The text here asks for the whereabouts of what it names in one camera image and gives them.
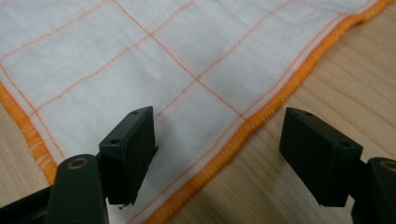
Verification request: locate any white cloth with orange edge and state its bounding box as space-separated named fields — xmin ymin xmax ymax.
xmin=0 ymin=0 xmax=395 ymax=224

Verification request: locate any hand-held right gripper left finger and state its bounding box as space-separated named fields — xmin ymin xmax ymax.
xmin=98 ymin=105 xmax=159 ymax=206

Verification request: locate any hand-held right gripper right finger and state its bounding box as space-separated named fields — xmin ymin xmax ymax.
xmin=278 ymin=106 xmax=364 ymax=208

